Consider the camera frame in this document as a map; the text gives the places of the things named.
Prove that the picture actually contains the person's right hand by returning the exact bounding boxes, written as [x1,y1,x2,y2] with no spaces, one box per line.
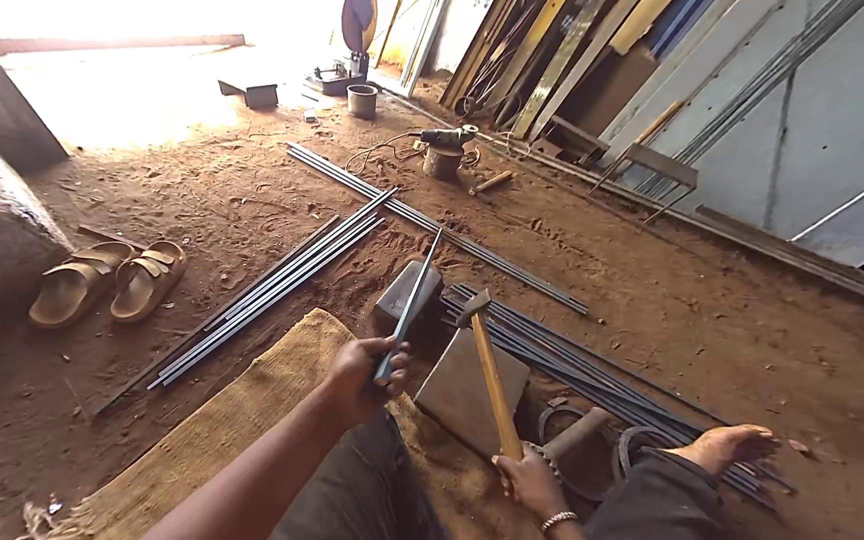
[491,441,570,526]

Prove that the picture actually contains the person's left hand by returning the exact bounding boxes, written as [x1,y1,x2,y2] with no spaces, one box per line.
[324,336,411,430]

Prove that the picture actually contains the blue metal bar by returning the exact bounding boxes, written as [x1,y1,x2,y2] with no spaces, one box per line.
[374,228,444,387]

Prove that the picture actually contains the hammer with yellow wooden handle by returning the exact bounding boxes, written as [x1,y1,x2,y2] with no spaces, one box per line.
[456,288,525,462]

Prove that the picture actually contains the person's right forearm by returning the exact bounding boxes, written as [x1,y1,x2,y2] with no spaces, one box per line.
[541,511,588,540]

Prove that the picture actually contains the person's left forearm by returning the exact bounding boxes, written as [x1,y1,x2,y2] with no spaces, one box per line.
[142,381,358,540]

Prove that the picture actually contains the large square metal block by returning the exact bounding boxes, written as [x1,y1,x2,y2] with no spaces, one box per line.
[414,327,532,461]

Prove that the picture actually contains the small grey metal block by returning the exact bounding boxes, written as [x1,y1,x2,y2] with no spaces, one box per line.
[373,260,445,333]

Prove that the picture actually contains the rusty metal cylinder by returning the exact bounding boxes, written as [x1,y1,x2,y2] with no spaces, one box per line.
[543,406,613,460]

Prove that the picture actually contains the pile of shiny metal bars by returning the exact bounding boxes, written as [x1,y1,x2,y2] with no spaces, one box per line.
[147,186,400,391]

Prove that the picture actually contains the burlap sack mat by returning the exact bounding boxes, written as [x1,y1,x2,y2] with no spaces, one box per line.
[23,307,549,540]

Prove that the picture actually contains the pile of dark metal rods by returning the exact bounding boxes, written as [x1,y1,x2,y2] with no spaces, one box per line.
[440,282,798,513]

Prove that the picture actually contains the person's legs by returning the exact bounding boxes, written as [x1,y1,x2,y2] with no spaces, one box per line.
[268,408,783,540]

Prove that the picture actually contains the bundle of long metal bars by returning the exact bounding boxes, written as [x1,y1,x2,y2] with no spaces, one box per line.
[285,141,591,316]

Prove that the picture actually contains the long rusty metal bar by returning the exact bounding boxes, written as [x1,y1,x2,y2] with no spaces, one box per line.
[93,214,341,417]

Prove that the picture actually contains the round wooden stump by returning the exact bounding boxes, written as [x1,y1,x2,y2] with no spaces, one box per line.
[423,142,465,181]

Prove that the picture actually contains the angle grinder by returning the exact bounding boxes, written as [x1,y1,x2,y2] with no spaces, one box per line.
[411,124,480,151]

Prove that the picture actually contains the grey metal pot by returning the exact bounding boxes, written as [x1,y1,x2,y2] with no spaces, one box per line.
[346,84,379,120]

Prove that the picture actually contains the dark metal channel piece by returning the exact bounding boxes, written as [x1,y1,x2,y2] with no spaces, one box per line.
[217,78,279,111]

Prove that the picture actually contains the flat brown stick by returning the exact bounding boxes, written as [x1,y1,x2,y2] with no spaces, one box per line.
[77,224,150,253]

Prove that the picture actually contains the cut-off saw machine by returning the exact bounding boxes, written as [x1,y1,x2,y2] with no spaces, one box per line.
[304,0,379,97]

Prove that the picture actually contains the stack of leaning planks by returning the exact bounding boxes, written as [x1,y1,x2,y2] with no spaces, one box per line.
[439,0,675,144]

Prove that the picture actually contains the bundle of thin leaning rods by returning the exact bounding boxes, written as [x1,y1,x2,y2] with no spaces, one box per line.
[636,0,864,199]

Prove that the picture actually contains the large grey metal sheet door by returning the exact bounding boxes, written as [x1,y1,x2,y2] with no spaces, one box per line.
[601,0,864,270]

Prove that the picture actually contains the metal ring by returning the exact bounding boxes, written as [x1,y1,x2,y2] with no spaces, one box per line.
[537,404,588,450]
[612,425,681,483]

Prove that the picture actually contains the brown power cable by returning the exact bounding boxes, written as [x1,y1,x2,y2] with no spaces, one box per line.
[344,132,427,177]

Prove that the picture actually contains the hammer with short wooden handle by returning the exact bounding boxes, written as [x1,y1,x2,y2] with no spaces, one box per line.
[468,171,514,201]

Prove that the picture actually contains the tan two-strap sandal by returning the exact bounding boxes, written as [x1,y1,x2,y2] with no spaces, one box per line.
[27,240,138,330]
[109,240,188,324]

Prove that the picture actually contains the metal frame stool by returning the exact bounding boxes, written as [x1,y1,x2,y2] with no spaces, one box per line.
[587,99,700,226]

